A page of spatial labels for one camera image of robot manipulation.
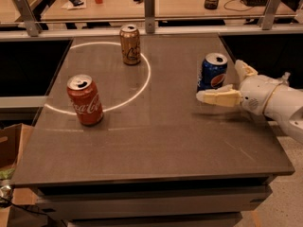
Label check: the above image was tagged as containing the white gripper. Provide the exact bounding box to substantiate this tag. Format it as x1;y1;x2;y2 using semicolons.
196;60;281;115

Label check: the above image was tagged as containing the blue pepsi can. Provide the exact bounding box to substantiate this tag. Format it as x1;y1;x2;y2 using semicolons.
197;53;228;91

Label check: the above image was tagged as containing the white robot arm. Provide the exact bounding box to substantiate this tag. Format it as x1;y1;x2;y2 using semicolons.
196;60;303;143

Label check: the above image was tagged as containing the gold soda can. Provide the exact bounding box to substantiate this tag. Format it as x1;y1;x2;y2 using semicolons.
119;24;141;65

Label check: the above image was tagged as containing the red coca-cola can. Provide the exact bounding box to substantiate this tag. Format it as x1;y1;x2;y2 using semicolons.
66;74;103;126

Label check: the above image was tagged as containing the black mesh cup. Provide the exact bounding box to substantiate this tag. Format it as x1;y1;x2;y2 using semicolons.
205;0;220;9

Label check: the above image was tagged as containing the grey drawer cabinet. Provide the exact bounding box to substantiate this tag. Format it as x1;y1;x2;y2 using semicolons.
37;178;272;220

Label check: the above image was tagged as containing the cardboard box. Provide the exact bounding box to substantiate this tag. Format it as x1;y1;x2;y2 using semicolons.
0;124;37;227

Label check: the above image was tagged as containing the grey metal bracket right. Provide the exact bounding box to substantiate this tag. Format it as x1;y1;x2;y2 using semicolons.
258;0;281;30

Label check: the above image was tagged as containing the grey metal bracket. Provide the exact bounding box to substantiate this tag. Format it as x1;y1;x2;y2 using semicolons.
144;0;155;33
13;0;42;37
258;0;281;30

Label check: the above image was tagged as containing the black cable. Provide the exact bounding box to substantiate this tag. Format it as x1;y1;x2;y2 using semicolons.
223;0;255;12

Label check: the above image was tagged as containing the grey metal bracket middle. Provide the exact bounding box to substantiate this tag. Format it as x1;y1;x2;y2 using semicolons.
144;0;155;33

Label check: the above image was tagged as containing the grey metal bracket left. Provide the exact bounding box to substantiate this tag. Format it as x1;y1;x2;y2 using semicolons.
13;0;42;37

